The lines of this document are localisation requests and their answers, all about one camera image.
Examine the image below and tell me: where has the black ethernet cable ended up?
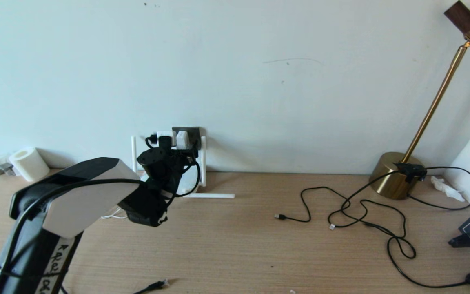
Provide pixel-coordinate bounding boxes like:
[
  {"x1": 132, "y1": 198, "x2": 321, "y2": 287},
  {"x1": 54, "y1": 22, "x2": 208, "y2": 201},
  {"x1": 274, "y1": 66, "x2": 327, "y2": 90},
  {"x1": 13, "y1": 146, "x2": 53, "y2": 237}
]
[{"x1": 58, "y1": 280, "x2": 170, "y2": 294}]

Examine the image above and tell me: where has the white router with antennas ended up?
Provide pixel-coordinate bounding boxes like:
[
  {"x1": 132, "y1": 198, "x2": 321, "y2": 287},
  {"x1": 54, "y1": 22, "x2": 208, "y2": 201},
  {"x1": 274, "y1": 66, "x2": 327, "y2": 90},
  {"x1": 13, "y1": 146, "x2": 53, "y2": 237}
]
[{"x1": 131, "y1": 136, "x2": 235, "y2": 199}]

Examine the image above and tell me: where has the white toilet paper roll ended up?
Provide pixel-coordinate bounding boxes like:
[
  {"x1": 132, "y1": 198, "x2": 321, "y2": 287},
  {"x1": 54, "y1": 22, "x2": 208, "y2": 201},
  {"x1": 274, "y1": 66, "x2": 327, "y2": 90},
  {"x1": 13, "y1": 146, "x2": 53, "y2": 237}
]
[{"x1": 9, "y1": 147, "x2": 51, "y2": 182}]

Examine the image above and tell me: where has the small clear plastic container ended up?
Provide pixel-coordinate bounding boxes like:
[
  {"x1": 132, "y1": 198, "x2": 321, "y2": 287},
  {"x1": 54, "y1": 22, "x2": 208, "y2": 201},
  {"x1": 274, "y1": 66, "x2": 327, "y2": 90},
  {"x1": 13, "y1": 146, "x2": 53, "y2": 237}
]
[{"x1": 0, "y1": 153, "x2": 15, "y2": 176}]

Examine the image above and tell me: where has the gold desk lamp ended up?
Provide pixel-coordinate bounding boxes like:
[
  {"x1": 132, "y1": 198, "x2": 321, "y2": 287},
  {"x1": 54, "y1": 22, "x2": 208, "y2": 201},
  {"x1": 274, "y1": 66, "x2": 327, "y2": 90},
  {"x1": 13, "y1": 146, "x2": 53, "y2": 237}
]
[{"x1": 369, "y1": 0, "x2": 470, "y2": 200}]

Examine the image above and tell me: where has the crumpled white tissue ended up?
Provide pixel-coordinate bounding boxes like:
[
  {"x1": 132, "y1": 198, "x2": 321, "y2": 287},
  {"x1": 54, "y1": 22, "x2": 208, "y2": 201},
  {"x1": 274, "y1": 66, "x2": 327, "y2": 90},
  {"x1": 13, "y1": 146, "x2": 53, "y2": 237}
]
[{"x1": 430, "y1": 176, "x2": 466, "y2": 203}]

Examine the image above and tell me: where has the black clip stand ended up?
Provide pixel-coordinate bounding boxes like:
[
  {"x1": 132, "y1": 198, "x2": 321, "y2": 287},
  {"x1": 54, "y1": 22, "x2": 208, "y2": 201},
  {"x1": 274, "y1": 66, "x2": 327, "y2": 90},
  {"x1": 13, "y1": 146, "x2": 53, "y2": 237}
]
[{"x1": 448, "y1": 234, "x2": 470, "y2": 248}]

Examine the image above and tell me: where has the black left wrist camera cable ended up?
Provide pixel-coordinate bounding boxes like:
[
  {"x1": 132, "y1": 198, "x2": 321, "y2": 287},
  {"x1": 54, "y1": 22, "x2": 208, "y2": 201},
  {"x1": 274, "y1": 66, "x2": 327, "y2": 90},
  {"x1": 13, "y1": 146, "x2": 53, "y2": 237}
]
[{"x1": 0, "y1": 134, "x2": 201, "y2": 282}]

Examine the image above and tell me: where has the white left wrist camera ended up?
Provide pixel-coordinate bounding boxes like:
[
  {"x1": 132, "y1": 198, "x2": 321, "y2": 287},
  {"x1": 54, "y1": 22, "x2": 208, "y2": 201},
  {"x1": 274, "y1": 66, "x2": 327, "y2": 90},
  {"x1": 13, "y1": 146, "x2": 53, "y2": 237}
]
[{"x1": 156, "y1": 131, "x2": 176, "y2": 148}]

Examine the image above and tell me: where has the grey wall socket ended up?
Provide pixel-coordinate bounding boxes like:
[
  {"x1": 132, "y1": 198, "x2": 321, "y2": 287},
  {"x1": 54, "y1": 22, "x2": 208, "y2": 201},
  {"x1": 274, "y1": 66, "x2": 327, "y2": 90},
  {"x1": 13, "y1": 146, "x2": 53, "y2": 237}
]
[{"x1": 172, "y1": 127, "x2": 201, "y2": 151}]

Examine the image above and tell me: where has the black USB cable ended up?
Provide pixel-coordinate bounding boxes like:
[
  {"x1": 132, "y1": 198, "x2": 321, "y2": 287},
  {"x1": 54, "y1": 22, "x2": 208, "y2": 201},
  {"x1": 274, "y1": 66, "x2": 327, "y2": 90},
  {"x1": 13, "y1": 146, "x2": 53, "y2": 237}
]
[{"x1": 275, "y1": 187, "x2": 368, "y2": 230}]

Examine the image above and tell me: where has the black inline cord switch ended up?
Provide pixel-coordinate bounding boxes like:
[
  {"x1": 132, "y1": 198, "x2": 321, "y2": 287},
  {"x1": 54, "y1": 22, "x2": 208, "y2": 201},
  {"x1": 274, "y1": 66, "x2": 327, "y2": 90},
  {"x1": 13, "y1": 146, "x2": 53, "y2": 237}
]
[{"x1": 394, "y1": 163, "x2": 427, "y2": 183}]

